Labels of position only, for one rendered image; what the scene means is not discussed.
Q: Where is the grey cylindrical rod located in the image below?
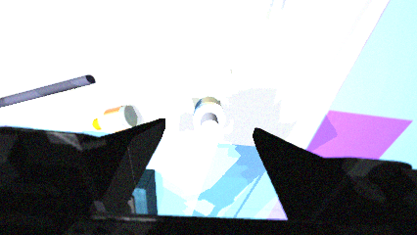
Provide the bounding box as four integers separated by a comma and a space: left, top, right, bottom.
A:
0, 73, 96, 108

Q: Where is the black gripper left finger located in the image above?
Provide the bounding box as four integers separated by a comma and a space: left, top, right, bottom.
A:
0, 117, 166, 212

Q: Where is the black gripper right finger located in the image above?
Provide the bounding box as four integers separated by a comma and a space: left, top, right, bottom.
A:
253, 127, 412, 220

